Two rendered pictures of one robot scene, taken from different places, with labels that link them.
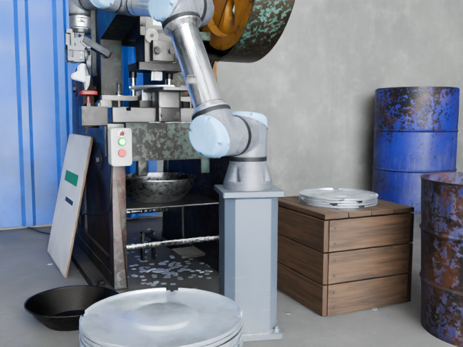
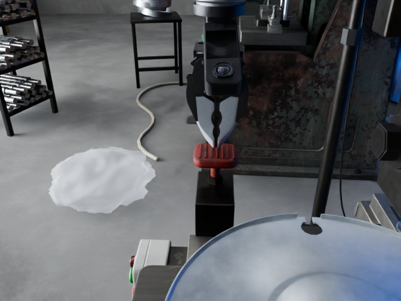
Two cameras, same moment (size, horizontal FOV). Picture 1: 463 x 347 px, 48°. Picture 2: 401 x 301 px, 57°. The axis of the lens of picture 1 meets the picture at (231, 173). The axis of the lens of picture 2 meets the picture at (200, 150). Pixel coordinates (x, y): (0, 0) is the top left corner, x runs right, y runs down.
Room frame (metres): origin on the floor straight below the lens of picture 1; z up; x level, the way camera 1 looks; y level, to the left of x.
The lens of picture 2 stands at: (2.15, 0.06, 1.04)
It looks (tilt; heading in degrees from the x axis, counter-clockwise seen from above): 29 degrees down; 119
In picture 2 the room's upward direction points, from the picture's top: straight up
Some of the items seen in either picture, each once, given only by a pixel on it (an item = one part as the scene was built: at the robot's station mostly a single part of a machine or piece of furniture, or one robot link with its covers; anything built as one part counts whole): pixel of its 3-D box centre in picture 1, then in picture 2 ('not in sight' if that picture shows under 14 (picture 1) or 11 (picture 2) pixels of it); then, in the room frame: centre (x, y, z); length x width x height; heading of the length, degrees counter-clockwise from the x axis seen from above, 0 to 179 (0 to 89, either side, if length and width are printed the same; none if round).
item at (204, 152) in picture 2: (87, 101); (215, 171); (1.92, 0.52, 0.72); 0.07 x 0.06 x 0.08; 26
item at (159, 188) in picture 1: (156, 187); not in sight; (2.28, 0.33, 0.36); 0.34 x 0.34 x 0.10
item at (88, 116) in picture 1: (94, 130); (214, 229); (1.93, 0.51, 0.62); 0.10 x 0.06 x 0.20; 116
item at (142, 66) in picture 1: (155, 71); not in sight; (2.28, 0.33, 0.86); 0.20 x 0.16 x 0.05; 116
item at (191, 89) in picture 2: (87, 63); (202, 92); (1.90, 0.52, 0.86); 0.05 x 0.02 x 0.09; 26
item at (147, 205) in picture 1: (156, 199); not in sight; (2.28, 0.33, 0.31); 0.43 x 0.42 x 0.01; 116
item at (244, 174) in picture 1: (247, 171); not in sight; (1.60, -0.05, 0.50); 0.15 x 0.15 x 0.10
